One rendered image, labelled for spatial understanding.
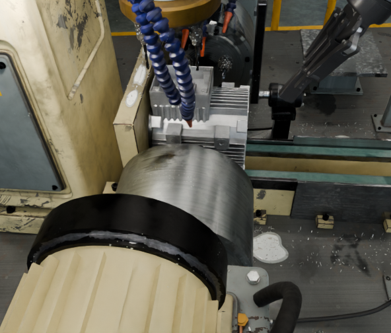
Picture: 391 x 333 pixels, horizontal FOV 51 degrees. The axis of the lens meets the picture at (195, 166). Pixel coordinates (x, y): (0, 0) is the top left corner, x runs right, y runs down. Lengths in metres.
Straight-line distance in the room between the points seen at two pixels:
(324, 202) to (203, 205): 0.46
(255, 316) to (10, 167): 0.58
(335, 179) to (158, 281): 0.73
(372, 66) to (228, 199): 0.87
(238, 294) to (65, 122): 0.44
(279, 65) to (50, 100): 1.00
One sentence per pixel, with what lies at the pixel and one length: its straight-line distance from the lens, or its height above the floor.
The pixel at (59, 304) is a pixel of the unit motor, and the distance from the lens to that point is 0.31.
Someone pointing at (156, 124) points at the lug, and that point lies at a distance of 0.85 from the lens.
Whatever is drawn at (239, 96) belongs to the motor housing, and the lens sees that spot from 0.87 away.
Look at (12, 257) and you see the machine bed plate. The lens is 1.07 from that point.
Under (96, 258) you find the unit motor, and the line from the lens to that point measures 0.32.
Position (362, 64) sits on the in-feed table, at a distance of 1.40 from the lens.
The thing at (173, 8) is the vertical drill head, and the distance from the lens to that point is 0.69.
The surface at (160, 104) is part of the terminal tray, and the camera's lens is 0.84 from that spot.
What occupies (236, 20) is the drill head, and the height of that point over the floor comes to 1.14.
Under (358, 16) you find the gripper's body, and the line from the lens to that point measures 0.71.
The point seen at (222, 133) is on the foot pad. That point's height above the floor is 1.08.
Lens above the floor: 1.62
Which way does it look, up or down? 46 degrees down
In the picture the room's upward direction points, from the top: 3 degrees counter-clockwise
